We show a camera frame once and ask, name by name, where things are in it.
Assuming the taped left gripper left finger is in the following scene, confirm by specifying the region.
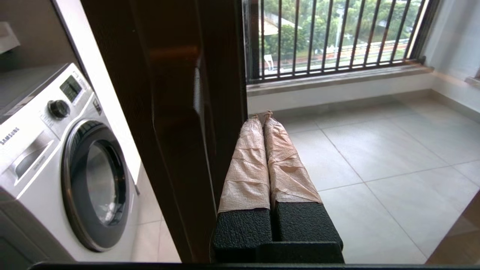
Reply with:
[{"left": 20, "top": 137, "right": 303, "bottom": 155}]
[{"left": 211, "top": 115, "right": 273, "bottom": 263}]

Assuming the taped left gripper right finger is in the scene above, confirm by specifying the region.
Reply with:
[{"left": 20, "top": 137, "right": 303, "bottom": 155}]
[{"left": 264, "top": 111, "right": 344, "bottom": 250}]

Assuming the black window frame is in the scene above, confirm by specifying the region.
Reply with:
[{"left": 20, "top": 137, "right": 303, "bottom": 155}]
[{"left": 243, "top": 0, "right": 261, "bottom": 83}]

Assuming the black metal balcony railing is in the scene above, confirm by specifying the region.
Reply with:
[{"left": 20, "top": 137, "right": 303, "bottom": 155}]
[{"left": 259, "top": 0, "right": 441, "bottom": 84}]

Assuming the dark brown glass sliding door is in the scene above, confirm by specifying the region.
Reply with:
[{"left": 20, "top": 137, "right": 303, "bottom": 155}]
[{"left": 81, "top": 0, "right": 480, "bottom": 265}]

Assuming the white front-load washing machine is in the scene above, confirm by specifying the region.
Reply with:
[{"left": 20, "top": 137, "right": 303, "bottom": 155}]
[{"left": 0, "top": 62, "right": 141, "bottom": 263}]

